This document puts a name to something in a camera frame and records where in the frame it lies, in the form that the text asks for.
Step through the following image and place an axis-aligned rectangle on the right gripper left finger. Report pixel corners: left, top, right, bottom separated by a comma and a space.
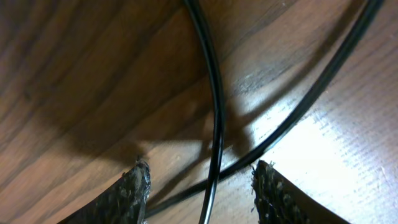
60, 159, 151, 224

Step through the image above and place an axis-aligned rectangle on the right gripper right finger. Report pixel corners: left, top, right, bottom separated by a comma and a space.
252, 161, 347, 224

